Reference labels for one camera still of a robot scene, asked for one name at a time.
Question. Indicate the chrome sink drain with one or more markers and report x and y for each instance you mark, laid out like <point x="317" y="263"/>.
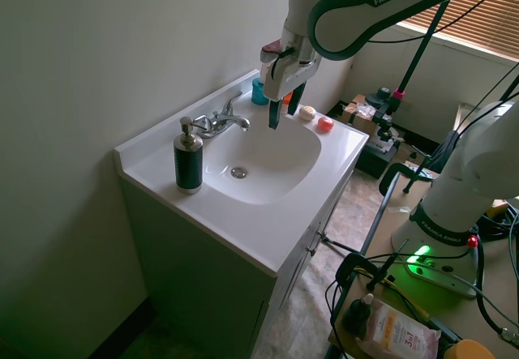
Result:
<point x="239" y="172"/>

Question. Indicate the wrist camera box red top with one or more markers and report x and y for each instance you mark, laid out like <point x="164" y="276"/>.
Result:
<point x="270" y="52"/>

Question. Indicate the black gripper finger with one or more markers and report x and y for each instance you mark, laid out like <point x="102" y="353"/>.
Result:
<point x="296" y="100"/>
<point x="275" y="115"/>

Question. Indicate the pink wet wipes pack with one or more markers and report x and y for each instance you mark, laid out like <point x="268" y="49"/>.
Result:
<point x="395" y="332"/>

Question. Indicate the cream round soap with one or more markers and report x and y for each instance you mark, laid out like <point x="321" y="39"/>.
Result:
<point x="307" y="113"/>

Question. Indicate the yellow round object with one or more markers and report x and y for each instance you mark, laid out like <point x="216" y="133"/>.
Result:
<point x="470" y="350"/>

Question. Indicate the blue round jar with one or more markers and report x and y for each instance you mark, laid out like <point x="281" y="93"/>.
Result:
<point x="258" y="92"/>

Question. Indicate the chrome sink faucet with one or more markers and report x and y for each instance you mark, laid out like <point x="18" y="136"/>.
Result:
<point x="227" y="123"/>

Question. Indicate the white sink countertop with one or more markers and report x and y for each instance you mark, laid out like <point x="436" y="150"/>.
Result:
<point x="259" y="221"/>

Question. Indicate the red stop button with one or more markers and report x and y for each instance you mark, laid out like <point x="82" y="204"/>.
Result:
<point x="471" y="241"/>

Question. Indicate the black camera stand pole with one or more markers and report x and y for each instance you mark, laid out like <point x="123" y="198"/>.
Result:
<point x="421" y="47"/>

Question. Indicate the cardboard box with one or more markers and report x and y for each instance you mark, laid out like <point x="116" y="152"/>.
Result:
<point x="359" y="114"/>

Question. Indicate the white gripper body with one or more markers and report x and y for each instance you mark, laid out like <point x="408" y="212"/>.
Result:
<point x="284" y="78"/>

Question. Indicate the black equipment case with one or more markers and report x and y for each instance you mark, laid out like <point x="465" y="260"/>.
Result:
<point x="377" y="154"/>

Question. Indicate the grey vanity cabinet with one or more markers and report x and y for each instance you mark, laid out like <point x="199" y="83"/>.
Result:
<point x="211" y="286"/>

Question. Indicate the metal cabinet door knob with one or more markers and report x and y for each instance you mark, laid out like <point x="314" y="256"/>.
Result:
<point x="313" y="248"/>

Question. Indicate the black C-clamp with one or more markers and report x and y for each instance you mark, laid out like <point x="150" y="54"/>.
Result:
<point x="399" y="176"/>
<point x="359" y="267"/>

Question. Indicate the wooden window blinds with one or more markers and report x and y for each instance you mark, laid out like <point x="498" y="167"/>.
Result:
<point x="478" y="22"/>

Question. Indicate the orange small container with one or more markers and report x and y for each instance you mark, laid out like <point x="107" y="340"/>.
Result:
<point x="288" y="98"/>

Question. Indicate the black camera on stand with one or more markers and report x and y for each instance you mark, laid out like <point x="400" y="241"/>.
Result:
<point x="383" y="112"/>

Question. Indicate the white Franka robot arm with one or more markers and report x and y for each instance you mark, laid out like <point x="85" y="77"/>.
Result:
<point x="450" y="197"/>

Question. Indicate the orange pink round soap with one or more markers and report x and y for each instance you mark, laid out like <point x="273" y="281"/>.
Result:
<point x="325" y="125"/>

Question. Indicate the dark dropper bottle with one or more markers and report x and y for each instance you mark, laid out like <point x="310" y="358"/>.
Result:
<point x="357" y="314"/>

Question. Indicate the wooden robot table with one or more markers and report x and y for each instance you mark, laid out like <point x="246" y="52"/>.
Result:
<point x="454" y="318"/>

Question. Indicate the black chrome soap dispenser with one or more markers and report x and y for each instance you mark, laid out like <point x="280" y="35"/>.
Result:
<point x="188" y="160"/>

